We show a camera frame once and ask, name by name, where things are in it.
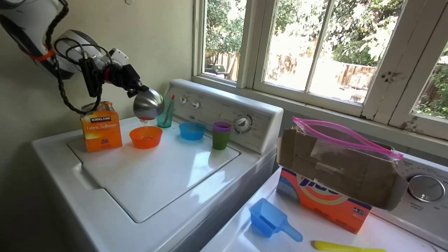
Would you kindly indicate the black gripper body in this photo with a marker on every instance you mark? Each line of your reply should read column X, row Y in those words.
column 121, row 78

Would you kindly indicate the silver metal bowl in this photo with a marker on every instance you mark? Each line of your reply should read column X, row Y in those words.
column 149, row 106

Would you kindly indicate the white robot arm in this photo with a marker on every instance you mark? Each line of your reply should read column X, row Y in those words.
column 23, row 22

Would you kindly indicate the orange plastic bowl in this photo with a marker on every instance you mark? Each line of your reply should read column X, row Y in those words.
column 146, row 139

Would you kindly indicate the blue plastic bowl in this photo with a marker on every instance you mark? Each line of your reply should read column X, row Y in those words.
column 192, row 130

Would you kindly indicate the teal translucent plastic cup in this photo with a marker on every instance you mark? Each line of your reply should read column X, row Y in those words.
column 166, row 120

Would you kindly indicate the small white washer knob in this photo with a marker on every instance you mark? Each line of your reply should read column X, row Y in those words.
column 197, row 105
column 184, row 99

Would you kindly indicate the orange Kirkland fabric softener pack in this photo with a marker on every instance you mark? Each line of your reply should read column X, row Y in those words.
column 101, row 130

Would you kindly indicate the white washing machine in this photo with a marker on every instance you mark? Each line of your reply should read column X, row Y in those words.
column 141, row 186

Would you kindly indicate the green cup with purple rim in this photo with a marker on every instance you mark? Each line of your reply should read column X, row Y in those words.
column 222, row 137

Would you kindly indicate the large washer dial knob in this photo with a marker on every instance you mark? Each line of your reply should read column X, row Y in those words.
column 243, row 123

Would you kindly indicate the large white framed window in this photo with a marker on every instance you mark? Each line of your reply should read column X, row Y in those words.
column 299, row 50

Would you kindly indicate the blue plastic scoop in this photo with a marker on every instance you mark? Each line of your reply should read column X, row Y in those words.
column 268, row 218

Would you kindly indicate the orange Tide detergent box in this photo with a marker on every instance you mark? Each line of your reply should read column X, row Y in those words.
column 327, row 186

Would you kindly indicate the zip bag with pink seal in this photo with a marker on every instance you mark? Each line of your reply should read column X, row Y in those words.
column 345, row 137

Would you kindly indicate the yellow plastic utensil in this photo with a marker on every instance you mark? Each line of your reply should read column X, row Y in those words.
column 345, row 246

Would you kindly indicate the round silver dryer knob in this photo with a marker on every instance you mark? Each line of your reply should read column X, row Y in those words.
column 426, row 188

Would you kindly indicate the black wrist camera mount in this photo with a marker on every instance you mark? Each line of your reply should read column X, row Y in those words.
column 93, row 77

